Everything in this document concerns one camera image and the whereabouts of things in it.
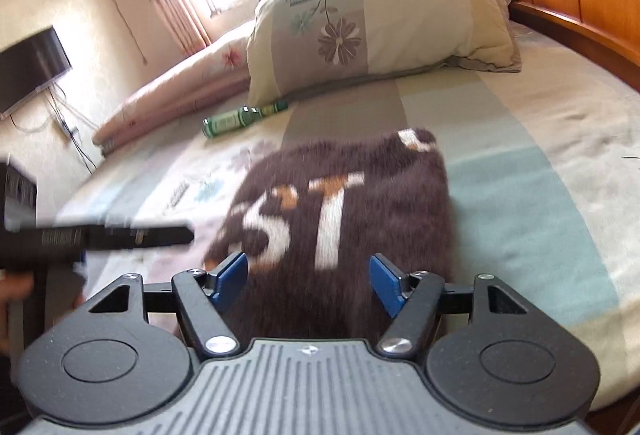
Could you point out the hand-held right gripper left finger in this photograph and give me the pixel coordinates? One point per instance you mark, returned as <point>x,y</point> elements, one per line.
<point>230,280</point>

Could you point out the green glass bottle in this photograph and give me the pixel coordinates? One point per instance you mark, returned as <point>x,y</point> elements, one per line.
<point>225,125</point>

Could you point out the pink folded quilt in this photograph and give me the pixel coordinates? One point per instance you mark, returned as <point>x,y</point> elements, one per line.
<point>175,85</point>

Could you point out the person's left hand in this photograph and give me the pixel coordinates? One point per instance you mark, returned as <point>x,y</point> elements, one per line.
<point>15,292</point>

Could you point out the brown fuzzy sweater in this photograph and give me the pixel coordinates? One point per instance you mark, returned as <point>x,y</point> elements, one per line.
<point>350,215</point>

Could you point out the black television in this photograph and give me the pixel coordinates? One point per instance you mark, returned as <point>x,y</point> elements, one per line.
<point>30,70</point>

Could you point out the floral pillow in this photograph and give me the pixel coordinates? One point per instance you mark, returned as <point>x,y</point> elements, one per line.
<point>400,15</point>

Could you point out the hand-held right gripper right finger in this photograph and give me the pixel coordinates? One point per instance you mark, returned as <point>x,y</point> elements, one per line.
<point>387,282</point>

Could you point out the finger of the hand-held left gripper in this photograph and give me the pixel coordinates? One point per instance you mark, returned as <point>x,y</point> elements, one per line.
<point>140,237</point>

